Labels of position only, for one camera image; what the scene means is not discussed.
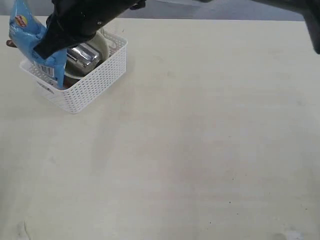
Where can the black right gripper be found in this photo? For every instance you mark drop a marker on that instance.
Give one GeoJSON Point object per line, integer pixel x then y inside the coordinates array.
{"type": "Point", "coordinates": [75, 21]}

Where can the blue chips bag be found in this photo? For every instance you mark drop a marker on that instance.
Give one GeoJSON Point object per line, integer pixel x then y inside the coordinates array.
{"type": "Point", "coordinates": [26, 32]}

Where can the stainless steel cup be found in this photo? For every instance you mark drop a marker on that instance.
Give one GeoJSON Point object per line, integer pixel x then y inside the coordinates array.
{"type": "Point", "coordinates": [84, 57]}

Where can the reddish brown wooden spoon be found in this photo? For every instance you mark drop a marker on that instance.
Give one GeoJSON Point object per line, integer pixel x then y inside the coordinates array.
{"type": "Point", "coordinates": [10, 44]}

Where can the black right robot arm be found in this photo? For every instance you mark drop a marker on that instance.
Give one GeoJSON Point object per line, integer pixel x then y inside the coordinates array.
{"type": "Point", "coordinates": [282, 10]}

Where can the white ceramic bowl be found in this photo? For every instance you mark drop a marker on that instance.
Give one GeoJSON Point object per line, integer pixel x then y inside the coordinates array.
{"type": "Point", "coordinates": [99, 43]}

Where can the white woven plastic basket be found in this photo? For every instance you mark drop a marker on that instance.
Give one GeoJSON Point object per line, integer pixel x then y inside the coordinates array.
{"type": "Point", "coordinates": [87, 89]}

